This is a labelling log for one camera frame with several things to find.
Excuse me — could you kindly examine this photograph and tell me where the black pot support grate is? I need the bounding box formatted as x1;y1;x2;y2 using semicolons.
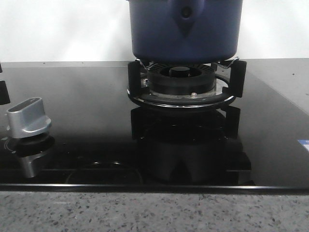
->
127;58;247;111

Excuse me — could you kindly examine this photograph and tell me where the black round gas burner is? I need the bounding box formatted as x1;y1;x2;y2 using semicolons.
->
145;63;216;98

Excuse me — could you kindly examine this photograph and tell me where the black left pot support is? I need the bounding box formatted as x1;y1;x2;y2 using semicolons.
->
0;62;11;106

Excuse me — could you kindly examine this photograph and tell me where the blue white label sticker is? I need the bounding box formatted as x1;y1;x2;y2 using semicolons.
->
298;140;309;151

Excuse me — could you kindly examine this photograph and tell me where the silver stove control knob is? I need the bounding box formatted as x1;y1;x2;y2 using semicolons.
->
6;97;56;155

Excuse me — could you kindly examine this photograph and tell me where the dark blue cooking pot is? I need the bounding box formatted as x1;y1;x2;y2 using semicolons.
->
128;0;243;64

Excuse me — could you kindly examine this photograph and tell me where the black glass gas cooktop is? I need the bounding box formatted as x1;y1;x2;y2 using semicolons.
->
0;60;309;194

